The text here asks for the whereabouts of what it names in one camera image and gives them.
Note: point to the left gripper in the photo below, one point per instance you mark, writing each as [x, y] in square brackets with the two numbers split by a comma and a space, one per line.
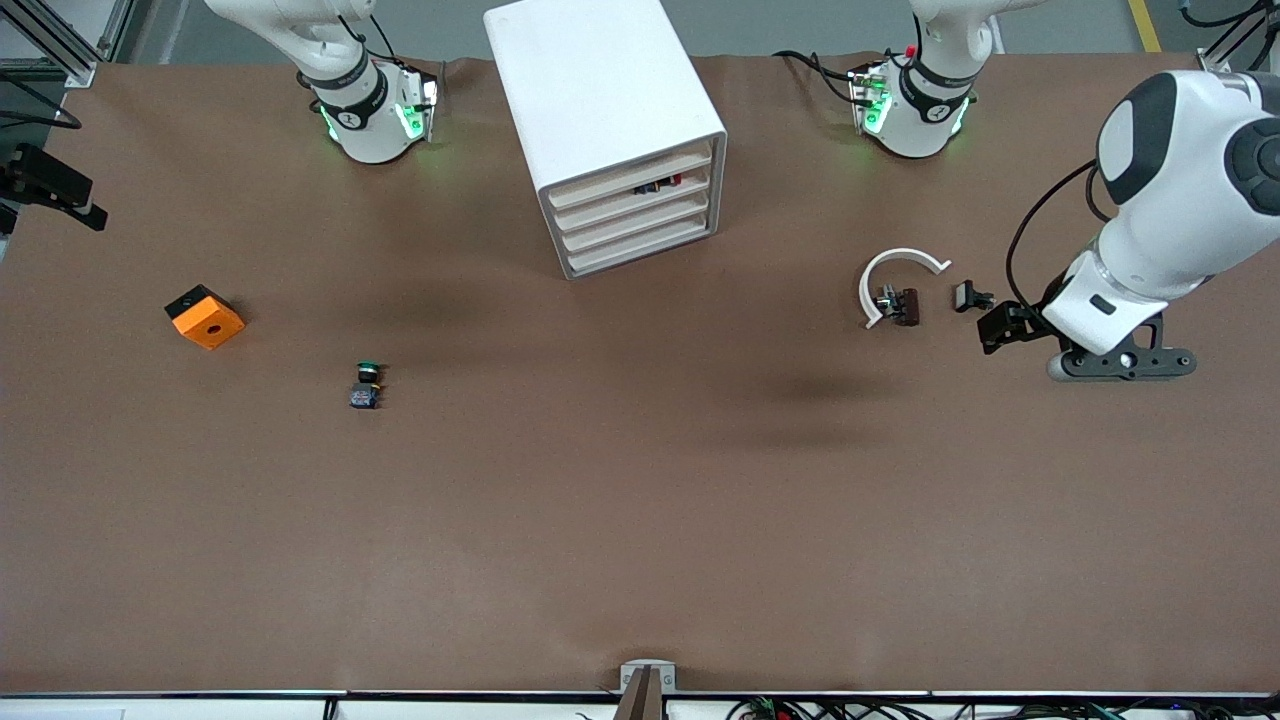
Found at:
[1027, 317]

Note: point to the red push button switch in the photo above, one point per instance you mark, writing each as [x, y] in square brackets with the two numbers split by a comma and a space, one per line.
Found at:
[675, 181]

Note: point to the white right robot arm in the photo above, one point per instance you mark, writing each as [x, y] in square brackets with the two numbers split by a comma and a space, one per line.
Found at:
[360, 110]

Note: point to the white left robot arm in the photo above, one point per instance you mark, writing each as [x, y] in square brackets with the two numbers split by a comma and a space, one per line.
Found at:
[1180, 220]

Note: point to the orange and black button box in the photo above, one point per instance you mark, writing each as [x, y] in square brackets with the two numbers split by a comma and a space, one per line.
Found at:
[205, 325]

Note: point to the small black plug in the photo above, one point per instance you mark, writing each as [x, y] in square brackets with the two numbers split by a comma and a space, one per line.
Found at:
[965, 296]

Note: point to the green push button switch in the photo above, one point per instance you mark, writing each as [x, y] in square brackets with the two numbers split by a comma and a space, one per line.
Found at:
[366, 398]

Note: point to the white table edge rail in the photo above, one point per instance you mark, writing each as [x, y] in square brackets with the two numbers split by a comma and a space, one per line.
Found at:
[200, 708]

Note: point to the grey metal table bracket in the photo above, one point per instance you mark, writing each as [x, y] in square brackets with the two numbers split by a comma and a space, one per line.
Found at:
[627, 672]

